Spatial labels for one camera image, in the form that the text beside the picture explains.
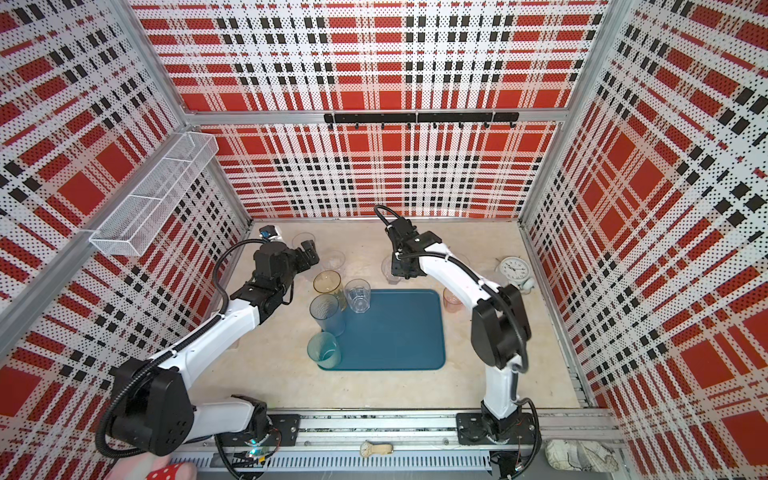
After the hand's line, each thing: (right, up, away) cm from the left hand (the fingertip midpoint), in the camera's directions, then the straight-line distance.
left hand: (305, 246), depth 85 cm
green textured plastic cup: (+5, -30, 0) cm, 31 cm away
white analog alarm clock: (+68, -8, +16) cm, 70 cm away
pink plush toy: (-27, -48, -21) cm, 59 cm away
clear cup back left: (-9, +4, +25) cm, 26 cm away
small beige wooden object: (+20, -48, -16) cm, 55 cm away
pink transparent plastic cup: (+44, -18, +8) cm, 48 cm away
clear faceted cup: (+14, -16, +11) cm, 24 cm away
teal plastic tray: (+29, -26, +6) cm, 39 cm away
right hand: (+30, -6, +4) cm, 31 cm away
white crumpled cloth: (+69, -48, -18) cm, 86 cm away
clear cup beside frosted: (+3, -5, +19) cm, 20 cm away
